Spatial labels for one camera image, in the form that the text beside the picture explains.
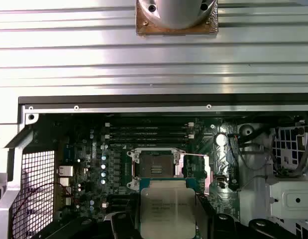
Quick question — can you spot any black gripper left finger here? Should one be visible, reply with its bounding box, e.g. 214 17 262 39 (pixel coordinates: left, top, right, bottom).
31 213 142 239

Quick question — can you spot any brown base plate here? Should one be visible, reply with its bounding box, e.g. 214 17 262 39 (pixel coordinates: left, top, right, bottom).
135 0 219 37

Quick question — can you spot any CPU socket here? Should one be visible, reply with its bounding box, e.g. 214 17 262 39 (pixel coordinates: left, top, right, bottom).
125 147 187 194

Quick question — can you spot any silver metal bracket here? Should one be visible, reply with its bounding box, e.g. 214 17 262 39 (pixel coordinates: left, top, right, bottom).
269 188 308 217

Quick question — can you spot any white-clipped RAM slot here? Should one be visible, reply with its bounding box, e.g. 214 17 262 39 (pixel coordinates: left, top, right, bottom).
105 121 195 128

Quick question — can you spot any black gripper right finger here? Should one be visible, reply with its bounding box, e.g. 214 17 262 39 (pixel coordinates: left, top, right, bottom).
196 193 297 239

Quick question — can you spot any metal socket cover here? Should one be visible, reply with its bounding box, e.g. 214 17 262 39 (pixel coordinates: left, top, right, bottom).
174 153 211 180

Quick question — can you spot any black-clipped RAM slot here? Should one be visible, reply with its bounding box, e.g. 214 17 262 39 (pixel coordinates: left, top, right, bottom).
105 127 195 134
105 139 195 147

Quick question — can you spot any black PC case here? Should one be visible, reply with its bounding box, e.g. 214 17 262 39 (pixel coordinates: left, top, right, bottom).
0 92 308 239

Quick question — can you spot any silver CPU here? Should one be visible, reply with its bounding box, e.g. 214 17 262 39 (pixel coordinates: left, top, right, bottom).
136 177 203 239

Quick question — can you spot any green motherboard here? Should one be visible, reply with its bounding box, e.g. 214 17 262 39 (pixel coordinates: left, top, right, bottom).
54 117 240 225

